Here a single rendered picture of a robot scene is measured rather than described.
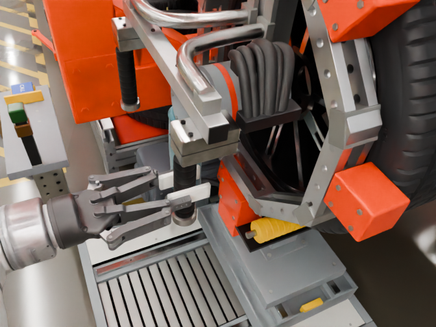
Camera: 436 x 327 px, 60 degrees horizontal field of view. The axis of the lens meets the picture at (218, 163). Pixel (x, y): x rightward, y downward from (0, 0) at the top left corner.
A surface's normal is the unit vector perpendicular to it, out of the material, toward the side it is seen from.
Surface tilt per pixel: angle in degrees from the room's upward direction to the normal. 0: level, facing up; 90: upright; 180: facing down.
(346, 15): 90
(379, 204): 0
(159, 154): 0
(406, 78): 88
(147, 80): 90
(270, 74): 51
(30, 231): 36
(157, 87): 90
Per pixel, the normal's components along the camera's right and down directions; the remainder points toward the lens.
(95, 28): 0.42, 0.67
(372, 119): 0.35, -0.02
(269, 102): 0.06, 0.19
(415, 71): -0.48, 0.28
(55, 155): 0.07, -0.70
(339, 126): -0.90, 0.25
